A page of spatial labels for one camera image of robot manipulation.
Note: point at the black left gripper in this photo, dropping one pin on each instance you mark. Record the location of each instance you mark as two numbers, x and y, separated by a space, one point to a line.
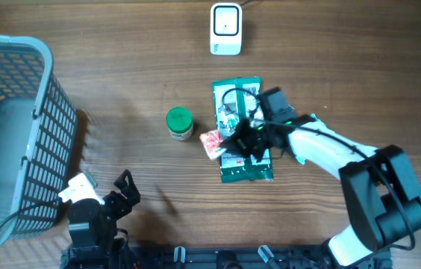
128 190

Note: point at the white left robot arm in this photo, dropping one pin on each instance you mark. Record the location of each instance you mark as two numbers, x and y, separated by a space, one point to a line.
97 241

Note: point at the green lid jar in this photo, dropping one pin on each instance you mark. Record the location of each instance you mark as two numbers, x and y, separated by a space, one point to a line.
179 121

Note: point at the teal wet wipes packet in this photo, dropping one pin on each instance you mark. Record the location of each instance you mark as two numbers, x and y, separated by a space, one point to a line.
300 159

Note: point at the red snack packet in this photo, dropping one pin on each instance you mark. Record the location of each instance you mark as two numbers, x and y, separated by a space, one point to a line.
211 142

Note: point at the white barcode scanner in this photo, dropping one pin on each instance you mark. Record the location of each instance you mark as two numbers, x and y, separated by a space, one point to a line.
226 29

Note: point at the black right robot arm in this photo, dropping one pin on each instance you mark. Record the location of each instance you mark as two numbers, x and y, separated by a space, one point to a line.
380 187

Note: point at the grey plastic mesh basket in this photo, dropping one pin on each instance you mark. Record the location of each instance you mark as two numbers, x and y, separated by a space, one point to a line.
37 129

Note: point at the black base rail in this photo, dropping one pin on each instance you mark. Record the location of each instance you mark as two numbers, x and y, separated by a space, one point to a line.
307 256

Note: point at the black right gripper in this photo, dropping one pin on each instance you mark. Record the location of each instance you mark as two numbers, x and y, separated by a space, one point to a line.
239 142

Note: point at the green 3M gloves packet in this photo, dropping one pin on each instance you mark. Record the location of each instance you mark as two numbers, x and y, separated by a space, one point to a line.
235 98

